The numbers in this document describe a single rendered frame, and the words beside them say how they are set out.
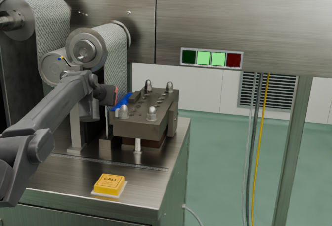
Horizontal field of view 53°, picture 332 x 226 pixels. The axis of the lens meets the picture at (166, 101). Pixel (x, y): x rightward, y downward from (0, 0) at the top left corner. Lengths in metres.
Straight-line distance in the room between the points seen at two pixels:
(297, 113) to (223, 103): 2.32
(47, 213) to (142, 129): 0.39
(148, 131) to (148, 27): 0.48
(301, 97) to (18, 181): 1.29
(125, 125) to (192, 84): 2.77
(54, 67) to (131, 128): 0.34
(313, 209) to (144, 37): 1.80
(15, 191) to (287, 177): 1.41
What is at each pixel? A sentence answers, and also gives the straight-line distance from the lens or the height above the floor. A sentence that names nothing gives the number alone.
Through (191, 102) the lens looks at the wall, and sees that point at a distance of 3.91.
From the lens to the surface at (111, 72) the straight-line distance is 1.18.
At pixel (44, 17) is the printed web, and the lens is 1.25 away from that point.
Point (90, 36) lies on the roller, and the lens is 1.11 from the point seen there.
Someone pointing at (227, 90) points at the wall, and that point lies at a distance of 3.84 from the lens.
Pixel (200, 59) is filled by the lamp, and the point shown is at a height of 1.18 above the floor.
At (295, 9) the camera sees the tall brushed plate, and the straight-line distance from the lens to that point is 1.36.
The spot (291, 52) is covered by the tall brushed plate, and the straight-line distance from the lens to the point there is 1.38.
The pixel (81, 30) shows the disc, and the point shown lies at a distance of 1.13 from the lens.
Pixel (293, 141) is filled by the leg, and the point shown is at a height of 0.79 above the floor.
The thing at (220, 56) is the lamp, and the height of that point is 1.20.
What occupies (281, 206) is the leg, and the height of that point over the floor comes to 0.42.
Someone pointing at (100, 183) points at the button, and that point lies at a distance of 0.99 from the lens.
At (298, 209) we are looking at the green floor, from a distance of 2.62.
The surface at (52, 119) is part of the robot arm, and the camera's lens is 0.71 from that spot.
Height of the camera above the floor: 1.46
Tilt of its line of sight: 20 degrees down
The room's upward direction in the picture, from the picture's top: 2 degrees clockwise
